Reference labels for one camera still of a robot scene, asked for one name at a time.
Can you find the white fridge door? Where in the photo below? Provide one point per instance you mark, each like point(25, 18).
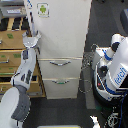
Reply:
point(63, 32)

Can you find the bottom fridge drawer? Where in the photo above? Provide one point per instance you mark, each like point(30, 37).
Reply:
point(61, 88)

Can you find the middle fridge drawer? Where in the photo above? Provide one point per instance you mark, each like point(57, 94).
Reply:
point(60, 68)

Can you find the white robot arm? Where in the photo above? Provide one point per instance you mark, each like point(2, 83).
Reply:
point(15, 103)

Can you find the white refrigerator body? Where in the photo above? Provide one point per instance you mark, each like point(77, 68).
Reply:
point(63, 25)

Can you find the green android sticker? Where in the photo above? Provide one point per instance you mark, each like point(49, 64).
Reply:
point(43, 9)

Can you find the wooden drawer cabinet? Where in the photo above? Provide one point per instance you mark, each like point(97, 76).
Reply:
point(11, 46)

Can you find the grey box on cabinet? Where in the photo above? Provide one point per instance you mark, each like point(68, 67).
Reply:
point(13, 11)

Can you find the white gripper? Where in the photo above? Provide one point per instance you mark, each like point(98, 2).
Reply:
point(30, 42)

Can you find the fridge drawer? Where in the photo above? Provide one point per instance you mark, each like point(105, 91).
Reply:
point(60, 68)
point(61, 88)

